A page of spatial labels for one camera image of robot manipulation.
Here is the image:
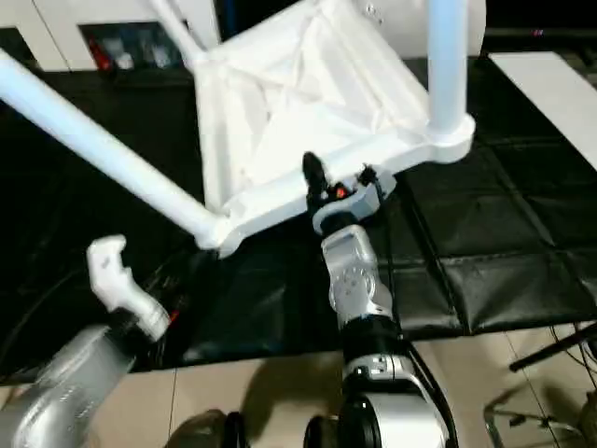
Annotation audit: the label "white plastic table top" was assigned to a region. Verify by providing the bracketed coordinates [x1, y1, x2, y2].
[191, 0, 478, 259]

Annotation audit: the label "white plastic table leg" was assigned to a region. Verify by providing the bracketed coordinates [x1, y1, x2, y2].
[0, 50, 229, 251]
[424, 0, 473, 143]
[147, 0, 212, 68]

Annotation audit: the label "dark left robot foot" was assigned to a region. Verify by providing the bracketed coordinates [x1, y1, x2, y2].
[171, 411, 249, 448]

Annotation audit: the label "dark robot foot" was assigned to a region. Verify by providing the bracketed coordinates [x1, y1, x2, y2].
[302, 414, 348, 448]
[171, 411, 249, 448]

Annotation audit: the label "black work mat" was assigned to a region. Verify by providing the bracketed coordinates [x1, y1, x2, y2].
[0, 56, 597, 388]

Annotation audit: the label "black cabinet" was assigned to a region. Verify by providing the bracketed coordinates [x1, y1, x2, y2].
[215, 0, 311, 40]

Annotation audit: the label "white plastic bag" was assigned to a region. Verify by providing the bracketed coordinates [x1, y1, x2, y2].
[364, 0, 490, 61]

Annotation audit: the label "dark right robot foot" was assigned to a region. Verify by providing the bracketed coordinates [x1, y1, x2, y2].
[302, 414, 348, 448]

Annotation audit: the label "small bottles on shelf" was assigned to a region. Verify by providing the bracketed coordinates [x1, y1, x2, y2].
[79, 22, 189, 73]

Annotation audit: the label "white flat sheet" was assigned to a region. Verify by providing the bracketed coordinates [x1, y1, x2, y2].
[489, 50, 597, 171]

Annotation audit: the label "black rod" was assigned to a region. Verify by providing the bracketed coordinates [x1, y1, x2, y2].
[507, 325, 597, 374]

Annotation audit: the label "white cabinet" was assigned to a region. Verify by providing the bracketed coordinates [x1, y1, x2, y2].
[0, 0, 221, 74]

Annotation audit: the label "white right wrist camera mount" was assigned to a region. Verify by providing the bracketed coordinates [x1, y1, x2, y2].
[311, 183, 398, 236]

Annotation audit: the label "chrome tube frame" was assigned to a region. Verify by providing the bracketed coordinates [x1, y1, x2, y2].
[483, 381, 597, 448]

